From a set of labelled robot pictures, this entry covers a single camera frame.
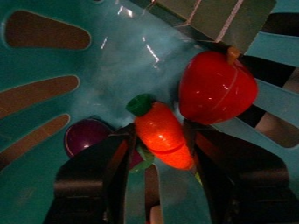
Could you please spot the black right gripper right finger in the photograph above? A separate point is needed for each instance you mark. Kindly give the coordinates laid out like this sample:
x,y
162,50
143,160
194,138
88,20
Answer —
x,y
240,175

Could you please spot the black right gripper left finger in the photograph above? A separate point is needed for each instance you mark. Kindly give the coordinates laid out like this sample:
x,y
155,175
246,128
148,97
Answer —
x,y
90,180

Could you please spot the orange toy carrot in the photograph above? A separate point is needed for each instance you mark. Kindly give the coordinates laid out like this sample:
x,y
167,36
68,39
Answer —
x,y
162,131

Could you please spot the purple toy eggplant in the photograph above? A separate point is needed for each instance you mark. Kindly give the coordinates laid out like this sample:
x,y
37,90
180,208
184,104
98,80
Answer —
x,y
85,135

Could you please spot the red toy apple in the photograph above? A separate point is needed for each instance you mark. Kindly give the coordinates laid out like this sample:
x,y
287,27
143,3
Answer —
x,y
216,87

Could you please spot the teal basket with orange rim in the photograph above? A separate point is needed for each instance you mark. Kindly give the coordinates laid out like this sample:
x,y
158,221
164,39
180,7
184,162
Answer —
x,y
128,67

